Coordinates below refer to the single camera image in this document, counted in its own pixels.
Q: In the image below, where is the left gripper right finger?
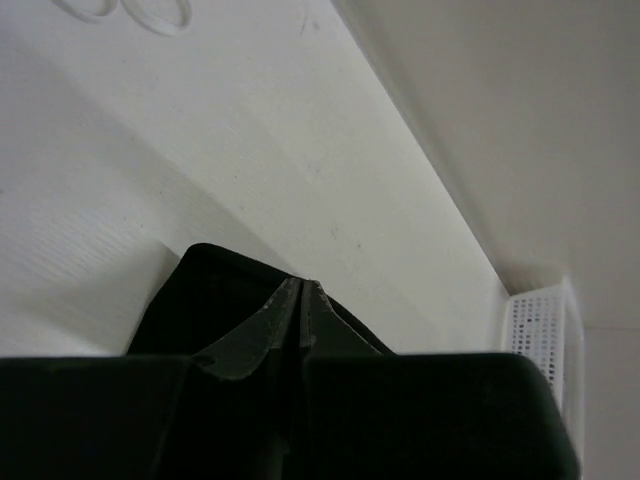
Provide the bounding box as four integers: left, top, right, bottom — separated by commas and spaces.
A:
299, 281, 581, 479

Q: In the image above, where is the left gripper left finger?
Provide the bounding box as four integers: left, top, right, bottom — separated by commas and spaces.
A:
1, 279, 301, 479

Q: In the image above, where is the black tank top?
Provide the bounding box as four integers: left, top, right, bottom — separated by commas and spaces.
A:
123, 242, 399, 357

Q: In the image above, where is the lower folded white tank top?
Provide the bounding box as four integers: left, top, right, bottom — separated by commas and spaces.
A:
49, 0, 194, 37

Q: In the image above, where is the white plastic basket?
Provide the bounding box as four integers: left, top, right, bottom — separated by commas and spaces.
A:
501, 277, 586, 457

